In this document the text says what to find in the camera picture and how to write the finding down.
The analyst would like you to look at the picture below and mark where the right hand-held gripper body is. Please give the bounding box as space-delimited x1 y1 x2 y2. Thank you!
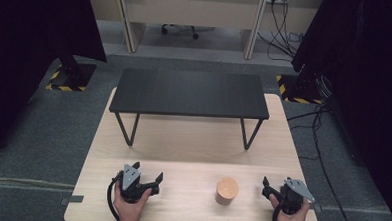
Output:
279 178 317 217

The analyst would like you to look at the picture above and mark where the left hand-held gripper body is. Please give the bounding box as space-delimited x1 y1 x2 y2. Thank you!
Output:
117 163 155 205

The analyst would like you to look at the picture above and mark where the wooden cylinder block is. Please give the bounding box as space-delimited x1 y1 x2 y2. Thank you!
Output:
214 175 240 207

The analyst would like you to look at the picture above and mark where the person's left hand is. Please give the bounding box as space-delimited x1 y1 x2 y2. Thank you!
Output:
112 181 154 221

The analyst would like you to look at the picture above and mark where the grey floor tape strip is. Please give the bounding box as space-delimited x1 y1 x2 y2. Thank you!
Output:
60 194 85 207

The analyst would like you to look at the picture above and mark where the black stand with striped base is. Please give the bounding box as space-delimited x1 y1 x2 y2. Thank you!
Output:
274 68 328 106
44 53 98 93

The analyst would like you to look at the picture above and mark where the black shelf with metal legs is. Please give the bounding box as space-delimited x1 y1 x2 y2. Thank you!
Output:
106 67 273 153

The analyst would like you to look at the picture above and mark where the black curtain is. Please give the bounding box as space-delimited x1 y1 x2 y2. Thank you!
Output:
0 0 110 171
283 0 392 221

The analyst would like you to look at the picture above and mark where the black office chair base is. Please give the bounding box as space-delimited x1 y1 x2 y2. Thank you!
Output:
159 23 216 42

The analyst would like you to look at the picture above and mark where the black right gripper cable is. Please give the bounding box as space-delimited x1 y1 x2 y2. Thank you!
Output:
271 202 284 221

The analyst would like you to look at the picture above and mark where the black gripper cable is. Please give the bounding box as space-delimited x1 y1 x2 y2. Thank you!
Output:
105 172 124 221
271 202 284 221

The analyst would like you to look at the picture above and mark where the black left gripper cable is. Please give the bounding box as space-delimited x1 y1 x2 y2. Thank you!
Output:
105 172 124 221

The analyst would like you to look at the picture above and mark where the long black floor cable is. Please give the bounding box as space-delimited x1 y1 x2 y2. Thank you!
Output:
281 102 361 221

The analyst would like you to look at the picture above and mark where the bundle of black cables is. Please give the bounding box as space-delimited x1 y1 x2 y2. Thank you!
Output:
255 0 307 63

